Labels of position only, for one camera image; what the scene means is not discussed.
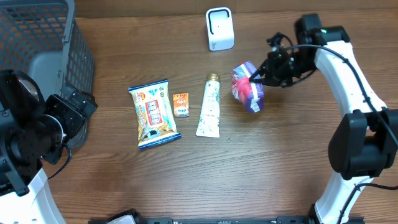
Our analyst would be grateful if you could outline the red purple pad package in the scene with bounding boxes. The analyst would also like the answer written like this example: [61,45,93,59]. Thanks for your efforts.
[231,60,264,113]

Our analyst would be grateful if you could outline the grey plastic shopping basket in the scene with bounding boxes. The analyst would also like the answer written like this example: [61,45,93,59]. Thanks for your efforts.
[0,0,96,149]

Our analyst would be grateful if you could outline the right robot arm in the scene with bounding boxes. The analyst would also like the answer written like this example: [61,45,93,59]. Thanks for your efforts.
[249,14,397,223]

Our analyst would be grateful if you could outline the white barcode scanner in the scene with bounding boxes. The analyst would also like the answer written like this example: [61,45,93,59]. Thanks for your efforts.
[205,7,234,51]

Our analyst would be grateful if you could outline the gold blue wipes packet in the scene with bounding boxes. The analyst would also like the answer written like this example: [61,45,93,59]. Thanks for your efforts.
[128,80,182,150]

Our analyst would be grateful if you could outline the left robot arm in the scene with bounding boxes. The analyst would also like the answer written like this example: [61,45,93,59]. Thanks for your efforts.
[1,70,98,223]

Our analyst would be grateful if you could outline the small orange packet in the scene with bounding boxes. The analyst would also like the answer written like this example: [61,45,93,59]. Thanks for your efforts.
[173,93,190,118]

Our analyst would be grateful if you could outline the white tube with gold cap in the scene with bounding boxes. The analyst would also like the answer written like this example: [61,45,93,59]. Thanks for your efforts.
[196,73,220,138]

